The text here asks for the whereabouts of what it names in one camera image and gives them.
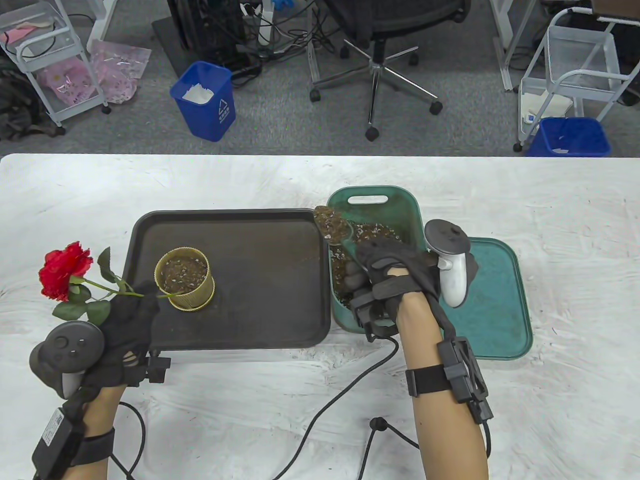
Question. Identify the dark brown tray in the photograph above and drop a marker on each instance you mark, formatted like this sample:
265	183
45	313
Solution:
260	280

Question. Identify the black box with white label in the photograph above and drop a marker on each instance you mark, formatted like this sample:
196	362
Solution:
50	440

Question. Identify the pink plastic bag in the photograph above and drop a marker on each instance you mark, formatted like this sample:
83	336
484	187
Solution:
65	80
120	70

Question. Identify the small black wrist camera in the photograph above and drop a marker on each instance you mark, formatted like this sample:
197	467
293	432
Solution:
159	369
372	312

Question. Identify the black computer tower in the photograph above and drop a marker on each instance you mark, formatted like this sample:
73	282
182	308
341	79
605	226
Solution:
210	25

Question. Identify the person's right forearm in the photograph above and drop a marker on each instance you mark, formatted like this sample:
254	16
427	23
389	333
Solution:
445	435

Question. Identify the person's right hand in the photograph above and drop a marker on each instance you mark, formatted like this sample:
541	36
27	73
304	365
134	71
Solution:
395	265

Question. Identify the black backpack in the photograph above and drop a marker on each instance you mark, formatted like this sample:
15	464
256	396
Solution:
15	110

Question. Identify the green bin lid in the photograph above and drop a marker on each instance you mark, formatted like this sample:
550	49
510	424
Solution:
500	310

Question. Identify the pink paper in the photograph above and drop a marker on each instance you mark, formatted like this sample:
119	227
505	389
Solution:
17	34

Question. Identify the green plastic trowel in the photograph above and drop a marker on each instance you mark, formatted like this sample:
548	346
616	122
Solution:
345	240

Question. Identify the gold flower pot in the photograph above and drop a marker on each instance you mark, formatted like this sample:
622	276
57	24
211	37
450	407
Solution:
200	297

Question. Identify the black lattice wrist mount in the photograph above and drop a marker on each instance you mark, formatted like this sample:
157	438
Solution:
465	375

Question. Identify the person's left forearm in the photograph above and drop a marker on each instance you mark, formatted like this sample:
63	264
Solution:
100	415

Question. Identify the green plastic bin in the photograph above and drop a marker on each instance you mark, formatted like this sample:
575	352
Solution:
415	215

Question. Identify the white desk leg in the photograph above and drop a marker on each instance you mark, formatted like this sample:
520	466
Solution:
102	20
505	45

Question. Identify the black office chair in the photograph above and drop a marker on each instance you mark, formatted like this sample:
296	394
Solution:
380	20

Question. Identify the blue trash bin white symbol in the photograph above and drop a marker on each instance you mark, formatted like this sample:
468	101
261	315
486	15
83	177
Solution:
210	120

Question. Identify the grey handheld controller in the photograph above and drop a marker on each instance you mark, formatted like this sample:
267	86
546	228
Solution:
62	347
452	280

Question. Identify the brown potting mix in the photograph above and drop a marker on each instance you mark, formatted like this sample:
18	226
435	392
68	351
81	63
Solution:
332	225

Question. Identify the black floor mat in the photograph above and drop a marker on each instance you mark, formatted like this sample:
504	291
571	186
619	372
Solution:
170	45

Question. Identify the red artificial rose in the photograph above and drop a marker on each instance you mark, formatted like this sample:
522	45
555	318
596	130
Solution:
65	267

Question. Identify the person's left hand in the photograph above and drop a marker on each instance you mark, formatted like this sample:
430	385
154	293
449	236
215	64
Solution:
122	340

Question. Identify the brown cardboard box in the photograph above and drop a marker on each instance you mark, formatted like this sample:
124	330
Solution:
617	7

